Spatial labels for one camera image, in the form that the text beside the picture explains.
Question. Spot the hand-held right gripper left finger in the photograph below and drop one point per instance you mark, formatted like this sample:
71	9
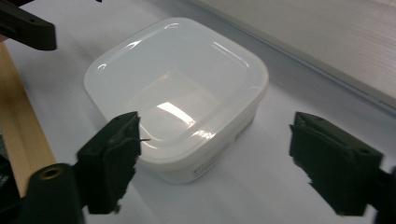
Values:
107	168

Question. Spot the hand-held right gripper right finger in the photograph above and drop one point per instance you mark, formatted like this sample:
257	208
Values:
333	168

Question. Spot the white plastic lidded container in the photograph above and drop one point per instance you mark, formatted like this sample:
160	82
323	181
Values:
174	74

